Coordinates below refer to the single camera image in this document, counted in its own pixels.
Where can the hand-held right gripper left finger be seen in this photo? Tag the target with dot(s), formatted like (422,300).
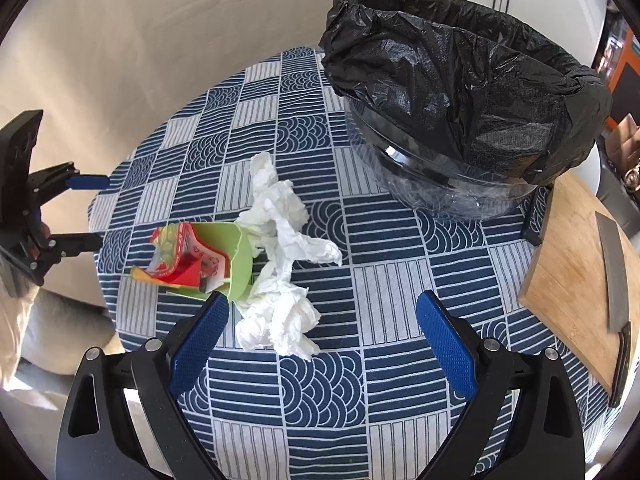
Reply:
(197,345)

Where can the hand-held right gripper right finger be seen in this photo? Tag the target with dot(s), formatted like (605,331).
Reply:
(447,345)

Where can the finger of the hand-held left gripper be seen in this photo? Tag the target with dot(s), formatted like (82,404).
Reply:
(75,242)
(90,182)

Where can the white tissue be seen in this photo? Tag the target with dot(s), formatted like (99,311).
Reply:
(277,320)
(280,220)

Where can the red green snack packet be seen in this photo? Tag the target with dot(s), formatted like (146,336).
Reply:
(185,260)

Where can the green paper cup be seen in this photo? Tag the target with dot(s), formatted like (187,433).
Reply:
(237,255)

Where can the clear plastic trash bin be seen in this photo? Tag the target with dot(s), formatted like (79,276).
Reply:
(435,187)

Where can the bin with black bag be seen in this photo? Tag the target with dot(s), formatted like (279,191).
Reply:
(450,70)

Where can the grey cushion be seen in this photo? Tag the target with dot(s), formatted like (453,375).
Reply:
(65,330)

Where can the blue patterned tablecloth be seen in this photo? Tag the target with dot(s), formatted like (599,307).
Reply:
(350,400)

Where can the wooden cutting board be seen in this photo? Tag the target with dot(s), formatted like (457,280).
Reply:
(565,280)

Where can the steel cleaver knife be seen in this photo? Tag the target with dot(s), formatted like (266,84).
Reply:
(616,280)

